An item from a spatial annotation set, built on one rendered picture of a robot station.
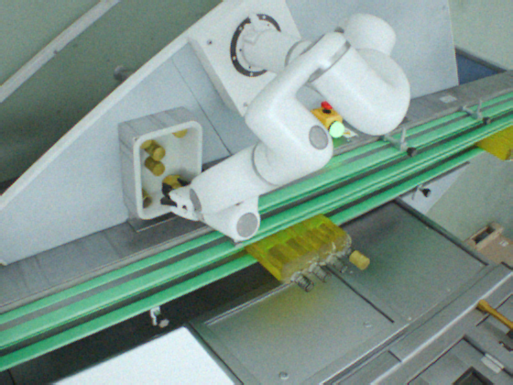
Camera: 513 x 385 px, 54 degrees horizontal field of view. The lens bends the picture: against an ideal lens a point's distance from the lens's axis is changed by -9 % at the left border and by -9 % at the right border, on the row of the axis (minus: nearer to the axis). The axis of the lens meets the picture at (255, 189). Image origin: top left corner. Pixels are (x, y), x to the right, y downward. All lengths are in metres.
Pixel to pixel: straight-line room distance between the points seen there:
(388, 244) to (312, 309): 0.43
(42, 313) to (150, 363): 0.28
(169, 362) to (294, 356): 0.30
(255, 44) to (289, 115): 0.47
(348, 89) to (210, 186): 0.31
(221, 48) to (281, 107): 0.48
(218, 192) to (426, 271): 0.91
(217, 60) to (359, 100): 0.53
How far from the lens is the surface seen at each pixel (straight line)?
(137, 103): 1.24
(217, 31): 1.22
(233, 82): 1.28
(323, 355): 1.33
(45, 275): 1.26
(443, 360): 1.47
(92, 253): 1.30
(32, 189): 1.23
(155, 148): 1.24
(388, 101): 0.79
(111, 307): 1.30
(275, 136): 0.79
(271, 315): 1.40
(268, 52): 1.19
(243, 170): 0.91
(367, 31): 0.97
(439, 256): 1.77
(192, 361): 1.29
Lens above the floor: 1.77
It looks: 39 degrees down
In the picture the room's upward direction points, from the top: 128 degrees clockwise
